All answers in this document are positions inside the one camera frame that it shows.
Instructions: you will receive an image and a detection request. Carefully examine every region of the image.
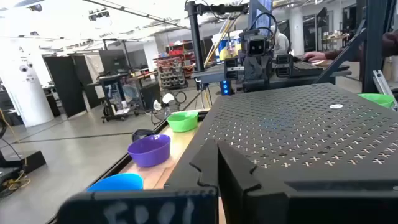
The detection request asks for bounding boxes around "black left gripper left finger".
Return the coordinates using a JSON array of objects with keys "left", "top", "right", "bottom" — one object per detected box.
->
[{"left": 57, "top": 139, "right": 220, "bottom": 224}]

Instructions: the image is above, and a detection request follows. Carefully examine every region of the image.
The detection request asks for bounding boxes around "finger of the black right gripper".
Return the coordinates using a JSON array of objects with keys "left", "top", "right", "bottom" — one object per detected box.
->
[
  {"left": 275, "top": 54, "right": 294, "bottom": 78},
  {"left": 223, "top": 57, "right": 239, "bottom": 80}
]

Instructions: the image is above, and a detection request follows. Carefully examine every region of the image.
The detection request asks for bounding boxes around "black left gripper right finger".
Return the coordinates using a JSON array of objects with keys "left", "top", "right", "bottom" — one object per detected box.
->
[{"left": 218, "top": 141, "right": 398, "bottom": 224}]

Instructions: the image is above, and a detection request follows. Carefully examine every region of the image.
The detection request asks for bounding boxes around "blue plastic mini bowl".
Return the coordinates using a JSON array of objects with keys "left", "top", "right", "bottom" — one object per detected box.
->
[{"left": 86, "top": 172, "right": 144, "bottom": 192}]

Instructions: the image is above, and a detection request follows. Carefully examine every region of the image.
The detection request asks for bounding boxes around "purple plastic mini bowl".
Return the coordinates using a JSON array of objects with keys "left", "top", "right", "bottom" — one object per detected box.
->
[{"left": 127, "top": 134, "right": 172, "bottom": 168}]

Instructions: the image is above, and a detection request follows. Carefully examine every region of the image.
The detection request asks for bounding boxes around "green plastic mini bowl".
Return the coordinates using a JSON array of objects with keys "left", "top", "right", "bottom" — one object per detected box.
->
[
  {"left": 166, "top": 111, "right": 199, "bottom": 133},
  {"left": 357, "top": 93, "right": 396, "bottom": 110}
]

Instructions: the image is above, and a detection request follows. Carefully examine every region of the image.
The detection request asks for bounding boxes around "black device blue light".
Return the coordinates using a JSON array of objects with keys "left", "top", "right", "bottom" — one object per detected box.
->
[{"left": 219, "top": 79, "right": 233, "bottom": 96}]

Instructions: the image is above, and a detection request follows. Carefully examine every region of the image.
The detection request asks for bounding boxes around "blue yellow cardboard box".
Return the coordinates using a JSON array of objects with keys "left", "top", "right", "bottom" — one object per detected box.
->
[{"left": 212, "top": 29, "right": 244, "bottom": 63}]

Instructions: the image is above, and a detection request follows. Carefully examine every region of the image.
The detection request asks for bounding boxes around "black computer keyboard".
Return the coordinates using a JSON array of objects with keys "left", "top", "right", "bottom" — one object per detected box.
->
[{"left": 290, "top": 60, "right": 326, "bottom": 78}]

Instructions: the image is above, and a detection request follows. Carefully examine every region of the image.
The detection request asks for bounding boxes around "person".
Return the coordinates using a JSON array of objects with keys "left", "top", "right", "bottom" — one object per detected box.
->
[{"left": 269, "top": 24, "right": 290, "bottom": 59}]

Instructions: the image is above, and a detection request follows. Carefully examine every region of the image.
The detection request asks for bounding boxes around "person's hand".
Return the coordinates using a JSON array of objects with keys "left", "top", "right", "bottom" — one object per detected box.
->
[{"left": 302, "top": 50, "right": 327, "bottom": 63}]

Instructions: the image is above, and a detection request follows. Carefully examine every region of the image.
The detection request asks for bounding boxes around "parts shelf rack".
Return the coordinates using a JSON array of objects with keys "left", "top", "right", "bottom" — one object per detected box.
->
[{"left": 154, "top": 40, "right": 196, "bottom": 91}]

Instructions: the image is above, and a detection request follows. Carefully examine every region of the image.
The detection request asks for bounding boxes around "black perforated metal stand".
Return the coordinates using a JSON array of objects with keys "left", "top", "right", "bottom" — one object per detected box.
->
[{"left": 164, "top": 82, "right": 398, "bottom": 192}]

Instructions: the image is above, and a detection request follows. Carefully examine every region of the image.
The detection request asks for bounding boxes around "black computer tower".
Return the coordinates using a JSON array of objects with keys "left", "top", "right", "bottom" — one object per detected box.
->
[{"left": 139, "top": 81, "right": 162, "bottom": 111}]

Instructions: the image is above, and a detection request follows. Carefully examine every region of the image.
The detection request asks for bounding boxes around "silver aluminium bar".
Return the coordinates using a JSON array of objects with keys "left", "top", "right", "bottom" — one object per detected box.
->
[{"left": 372, "top": 69, "right": 398, "bottom": 111}]

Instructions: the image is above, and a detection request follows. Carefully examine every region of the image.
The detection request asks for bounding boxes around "black floor base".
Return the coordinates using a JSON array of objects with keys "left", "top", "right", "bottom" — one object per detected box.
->
[{"left": 0, "top": 118, "right": 47, "bottom": 200}]

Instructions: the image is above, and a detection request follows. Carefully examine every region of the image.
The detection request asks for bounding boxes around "black equipment cart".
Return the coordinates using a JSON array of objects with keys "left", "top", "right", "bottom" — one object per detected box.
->
[{"left": 98, "top": 49, "right": 141, "bottom": 124}]

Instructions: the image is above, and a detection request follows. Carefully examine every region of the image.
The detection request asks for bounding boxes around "black partition panel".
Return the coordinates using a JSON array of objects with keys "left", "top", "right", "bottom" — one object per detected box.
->
[{"left": 42, "top": 53, "right": 103, "bottom": 119}]

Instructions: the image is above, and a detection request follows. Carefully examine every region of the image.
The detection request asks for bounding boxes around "white round pillar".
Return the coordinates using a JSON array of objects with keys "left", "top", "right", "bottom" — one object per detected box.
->
[{"left": 0, "top": 36, "right": 55, "bottom": 128}]

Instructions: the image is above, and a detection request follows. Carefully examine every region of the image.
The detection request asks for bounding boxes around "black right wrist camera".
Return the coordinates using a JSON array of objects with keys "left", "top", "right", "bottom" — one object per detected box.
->
[{"left": 246, "top": 33, "right": 269, "bottom": 57}]

